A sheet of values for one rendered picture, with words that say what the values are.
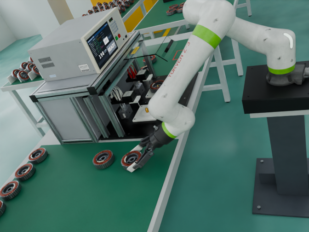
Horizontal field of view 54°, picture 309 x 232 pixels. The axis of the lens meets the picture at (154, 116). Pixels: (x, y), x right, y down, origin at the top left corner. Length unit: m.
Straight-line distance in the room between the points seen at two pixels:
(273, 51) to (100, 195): 1.04
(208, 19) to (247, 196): 1.32
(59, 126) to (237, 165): 1.32
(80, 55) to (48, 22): 4.14
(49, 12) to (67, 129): 3.98
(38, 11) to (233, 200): 4.63
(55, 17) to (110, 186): 4.44
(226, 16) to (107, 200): 0.92
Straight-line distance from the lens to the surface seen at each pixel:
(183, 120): 1.26
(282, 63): 1.55
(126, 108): 1.80
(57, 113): 1.79
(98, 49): 1.65
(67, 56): 1.68
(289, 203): 2.11
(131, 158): 1.51
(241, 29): 1.53
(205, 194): 2.25
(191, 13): 1.35
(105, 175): 1.54
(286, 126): 1.74
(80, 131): 1.80
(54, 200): 1.59
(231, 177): 2.30
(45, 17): 5.74
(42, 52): 1.76
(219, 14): 1.22
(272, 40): 1.51
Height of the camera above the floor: 1.70
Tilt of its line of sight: 32 degrees down
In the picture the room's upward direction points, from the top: 22 degrees counter-clockwise
